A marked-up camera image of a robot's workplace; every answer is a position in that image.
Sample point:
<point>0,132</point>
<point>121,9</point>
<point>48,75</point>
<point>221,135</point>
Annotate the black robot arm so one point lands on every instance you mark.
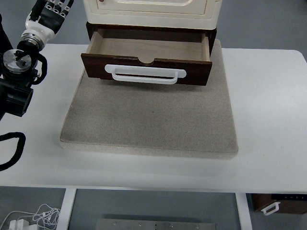
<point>24,66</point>

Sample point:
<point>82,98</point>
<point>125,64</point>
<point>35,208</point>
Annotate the white table leg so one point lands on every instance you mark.
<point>66,209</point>
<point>243,211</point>

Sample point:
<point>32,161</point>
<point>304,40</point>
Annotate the white table leg left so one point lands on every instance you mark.
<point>66,209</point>

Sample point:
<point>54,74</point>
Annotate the white table leg right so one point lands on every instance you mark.
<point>243,211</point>

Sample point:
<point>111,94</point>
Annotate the white drawer handle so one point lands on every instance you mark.
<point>145,74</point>

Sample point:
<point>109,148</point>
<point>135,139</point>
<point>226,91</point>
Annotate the white power adapter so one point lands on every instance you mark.
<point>21,224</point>

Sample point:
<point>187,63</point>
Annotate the brown wooden box on floor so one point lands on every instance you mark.
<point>289,203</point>

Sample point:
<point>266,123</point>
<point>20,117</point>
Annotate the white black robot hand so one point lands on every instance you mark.
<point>43,23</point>

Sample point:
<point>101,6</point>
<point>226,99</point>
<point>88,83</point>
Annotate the grey fabric cushion pad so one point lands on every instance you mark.
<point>152,119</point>

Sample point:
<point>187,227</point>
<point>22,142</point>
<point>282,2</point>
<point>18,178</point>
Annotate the white handle on floor box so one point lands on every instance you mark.
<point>270,209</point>

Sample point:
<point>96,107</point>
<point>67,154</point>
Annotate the dark wooden drawer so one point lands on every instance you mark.
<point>187,51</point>

